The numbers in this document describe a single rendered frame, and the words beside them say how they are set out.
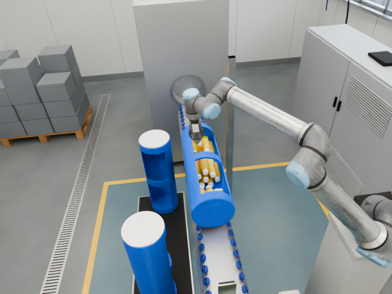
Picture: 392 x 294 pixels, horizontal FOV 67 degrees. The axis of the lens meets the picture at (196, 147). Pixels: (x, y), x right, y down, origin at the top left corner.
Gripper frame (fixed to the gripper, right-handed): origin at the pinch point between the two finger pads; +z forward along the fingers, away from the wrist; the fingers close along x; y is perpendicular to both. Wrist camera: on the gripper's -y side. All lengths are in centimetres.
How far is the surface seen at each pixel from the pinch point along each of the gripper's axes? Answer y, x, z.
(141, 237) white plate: -39, 42, 38
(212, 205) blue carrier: -27.1, -4.1, 28.8
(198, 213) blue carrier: -28.6, 5.0, 34.1
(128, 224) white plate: -28, 52, 39
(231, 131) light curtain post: 73, -31, 64
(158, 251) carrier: -44, 34, 50
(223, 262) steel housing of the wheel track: -55, -6, 50
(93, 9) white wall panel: 434, 165, 64
